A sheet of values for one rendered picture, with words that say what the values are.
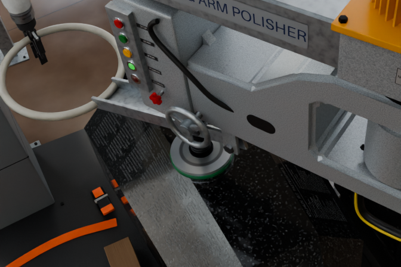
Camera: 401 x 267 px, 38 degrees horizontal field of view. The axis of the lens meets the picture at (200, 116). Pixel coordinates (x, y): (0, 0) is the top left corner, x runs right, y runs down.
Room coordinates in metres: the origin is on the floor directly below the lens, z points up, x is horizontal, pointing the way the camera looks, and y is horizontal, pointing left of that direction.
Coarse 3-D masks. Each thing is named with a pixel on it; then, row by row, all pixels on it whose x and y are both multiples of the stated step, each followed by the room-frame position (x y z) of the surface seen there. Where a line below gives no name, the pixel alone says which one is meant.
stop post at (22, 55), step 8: (0, 16) 2.99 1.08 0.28; (0, 24) 2.92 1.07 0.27; (0, 32) 2.91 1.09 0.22; (0, 40) 2.91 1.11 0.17; (8, 40) 2.92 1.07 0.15; (0, 48) 2.90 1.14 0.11; (8, 48) 2.91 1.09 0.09; (24, 48) 2.98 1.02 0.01; (0, 56) 2.95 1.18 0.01; (16, 56) 2.92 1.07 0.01; (24, 56) 2.90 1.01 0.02; (0, 64) 2.86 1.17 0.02
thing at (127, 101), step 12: (120, 84) 1.55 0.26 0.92; (120, 96) 1.51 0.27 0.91; (132, 96) 1.48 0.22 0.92; (108, 108) 1.44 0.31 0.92; (120, 108) 1.40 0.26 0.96; (132, 108) 1.35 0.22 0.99; (144, 108) 1.38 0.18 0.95; (144, 120) 1.32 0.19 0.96; (156, 120) 1.28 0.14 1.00; (216, 132) 1.10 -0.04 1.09; (228, 144) 1.04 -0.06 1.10; (240, 144) 1.04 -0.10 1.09
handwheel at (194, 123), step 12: (168, 108) 1.08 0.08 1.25; (180, 108) 1.05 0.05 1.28; (168, 120) 1.08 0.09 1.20; (180, 120) 1.06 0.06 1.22; (192, 120) 1.02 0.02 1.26; (180, 132) 1.07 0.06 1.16; (192, 132) 1.02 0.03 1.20; (204, 132) 0.99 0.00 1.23; (192, 144) 1.03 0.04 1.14; (204, 144) 1.00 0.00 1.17
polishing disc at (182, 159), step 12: (180, 144) 1.27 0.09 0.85; (216, 144) 1.24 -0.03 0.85; (180, 156) 1.22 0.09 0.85; (192, 156) 1.21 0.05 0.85; (216, 156) 1.19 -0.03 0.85; (228, 156) 1.18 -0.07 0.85; (180, 168) 1.17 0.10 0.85; (192, 168) 1.16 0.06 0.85; (204, 168) 1.16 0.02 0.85; (216, 168) 1.15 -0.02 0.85
